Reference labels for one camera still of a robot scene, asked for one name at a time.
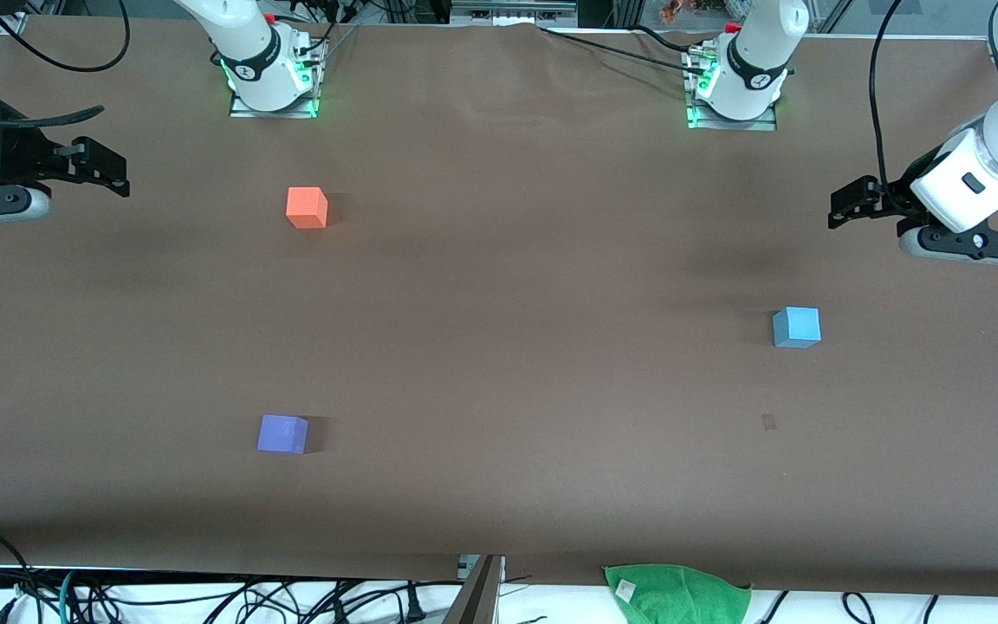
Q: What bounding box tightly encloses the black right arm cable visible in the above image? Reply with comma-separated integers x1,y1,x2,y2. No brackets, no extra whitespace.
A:
0,0,132,131

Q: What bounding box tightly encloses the purple block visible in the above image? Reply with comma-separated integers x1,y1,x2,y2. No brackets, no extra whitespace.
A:
256,413,310,456

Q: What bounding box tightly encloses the aluminium frame profile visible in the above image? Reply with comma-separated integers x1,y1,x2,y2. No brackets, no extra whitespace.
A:
450,0,580,29

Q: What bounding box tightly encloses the black cable on mat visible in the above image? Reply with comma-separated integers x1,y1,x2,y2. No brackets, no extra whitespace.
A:
537,24,710,77

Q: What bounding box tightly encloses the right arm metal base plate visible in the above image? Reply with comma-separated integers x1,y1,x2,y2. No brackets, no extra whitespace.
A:
228,42,321,120

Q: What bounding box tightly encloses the green cloth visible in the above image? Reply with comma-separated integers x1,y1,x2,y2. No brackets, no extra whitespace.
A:
602,563,754,624

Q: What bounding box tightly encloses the brown table mat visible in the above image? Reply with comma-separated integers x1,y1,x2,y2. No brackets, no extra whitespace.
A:
0,13,998,601

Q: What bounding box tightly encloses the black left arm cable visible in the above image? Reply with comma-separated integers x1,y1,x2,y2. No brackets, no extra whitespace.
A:
867,0,909,218

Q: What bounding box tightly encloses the orange block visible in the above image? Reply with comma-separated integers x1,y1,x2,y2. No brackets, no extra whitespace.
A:
286,186,329,231

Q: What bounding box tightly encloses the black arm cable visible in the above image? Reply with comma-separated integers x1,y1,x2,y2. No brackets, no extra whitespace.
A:
0,0,132,131
867,0,909,218

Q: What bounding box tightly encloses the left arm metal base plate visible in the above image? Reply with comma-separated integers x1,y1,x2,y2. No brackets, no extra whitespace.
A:
684,48,780,133

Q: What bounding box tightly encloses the blue block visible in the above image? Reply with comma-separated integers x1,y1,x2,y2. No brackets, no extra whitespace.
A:
772,306,822,350

